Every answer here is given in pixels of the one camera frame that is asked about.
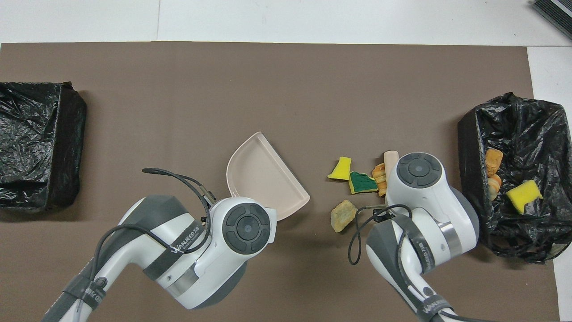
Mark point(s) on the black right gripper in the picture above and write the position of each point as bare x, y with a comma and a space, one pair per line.
383, 215

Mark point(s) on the orange striped croissant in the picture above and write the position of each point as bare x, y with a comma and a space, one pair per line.
380, 179

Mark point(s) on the green and yellow sponge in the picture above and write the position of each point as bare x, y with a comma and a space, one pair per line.
362, 183

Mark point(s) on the pale flaky bread piece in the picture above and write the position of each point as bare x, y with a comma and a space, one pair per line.
342, 215
494, 187

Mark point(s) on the beige hand brush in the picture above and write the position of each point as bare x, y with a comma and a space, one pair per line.
391, 162

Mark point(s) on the yellow sponge wedge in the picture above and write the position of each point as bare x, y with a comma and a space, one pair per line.
340, 170

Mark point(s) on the brown bread roll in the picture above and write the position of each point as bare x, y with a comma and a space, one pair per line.
493, 161

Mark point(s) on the beige plastic dustpan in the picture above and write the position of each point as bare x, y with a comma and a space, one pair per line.
263, 179

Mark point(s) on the notched yellow sponge piece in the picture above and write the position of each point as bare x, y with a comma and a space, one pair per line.
523, 194

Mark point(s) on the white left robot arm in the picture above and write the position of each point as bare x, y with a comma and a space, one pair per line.
246, 228

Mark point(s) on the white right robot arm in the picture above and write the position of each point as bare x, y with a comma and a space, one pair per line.
418, 170

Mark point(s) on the black bag lined bin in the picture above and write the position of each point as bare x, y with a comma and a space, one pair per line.
31, 134
536, 129

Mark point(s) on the brown paper table mat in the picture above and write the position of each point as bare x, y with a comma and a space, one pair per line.
286, 67

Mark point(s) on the grey vented device box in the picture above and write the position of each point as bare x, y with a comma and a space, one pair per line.
556, 13

